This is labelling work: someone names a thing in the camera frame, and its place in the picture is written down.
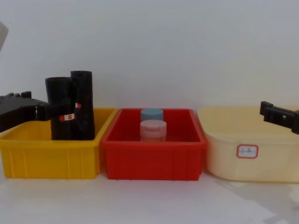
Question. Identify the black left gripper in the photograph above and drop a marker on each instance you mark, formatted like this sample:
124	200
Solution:
16	109

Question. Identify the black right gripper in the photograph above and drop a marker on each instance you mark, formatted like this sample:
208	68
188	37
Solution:
294	121

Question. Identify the short black bag roll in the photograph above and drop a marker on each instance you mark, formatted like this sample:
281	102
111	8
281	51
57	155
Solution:
58	91

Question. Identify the white red-edged label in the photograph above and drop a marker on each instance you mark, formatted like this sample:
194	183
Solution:
247	151

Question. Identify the tall black bag roll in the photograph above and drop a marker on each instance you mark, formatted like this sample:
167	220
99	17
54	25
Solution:
85	93

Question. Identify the yellow plastic bin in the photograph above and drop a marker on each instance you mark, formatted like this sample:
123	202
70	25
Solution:
46	161

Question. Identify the cream plastic tub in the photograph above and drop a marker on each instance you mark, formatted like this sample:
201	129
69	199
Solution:
222	151

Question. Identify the jar with blue lid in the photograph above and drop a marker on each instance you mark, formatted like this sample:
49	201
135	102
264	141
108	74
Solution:
151	114

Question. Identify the clear jar with pink lid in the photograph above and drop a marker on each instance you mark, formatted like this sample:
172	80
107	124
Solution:
153	130

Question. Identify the red plastic bin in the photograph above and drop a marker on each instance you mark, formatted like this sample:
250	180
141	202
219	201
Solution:
151	161

